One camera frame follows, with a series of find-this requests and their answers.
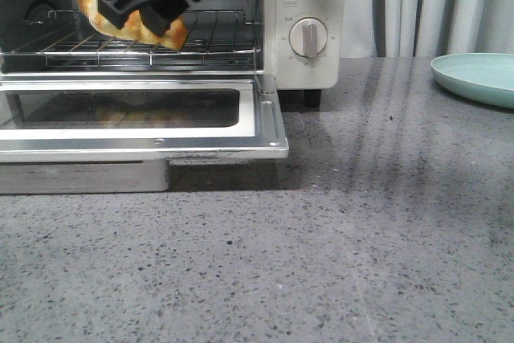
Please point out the striped croissant bread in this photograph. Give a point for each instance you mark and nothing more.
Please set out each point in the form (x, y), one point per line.
(134, 29)

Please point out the glass oven door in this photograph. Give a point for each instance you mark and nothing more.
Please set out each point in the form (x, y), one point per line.
(121, 116)

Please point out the white toaster oven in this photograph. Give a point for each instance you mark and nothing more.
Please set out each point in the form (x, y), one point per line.
(281, 70)

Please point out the lower beige oven knob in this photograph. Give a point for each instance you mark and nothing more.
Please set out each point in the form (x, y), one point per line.
(308, 37)

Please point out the grey curtain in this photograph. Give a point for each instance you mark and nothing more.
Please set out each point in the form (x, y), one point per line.
(426, 28)

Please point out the light green plate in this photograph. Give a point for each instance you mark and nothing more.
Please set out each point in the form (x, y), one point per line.
(482, 77)

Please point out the metal oven wire rack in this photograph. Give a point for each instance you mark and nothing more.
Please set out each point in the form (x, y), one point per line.
(63, 40)

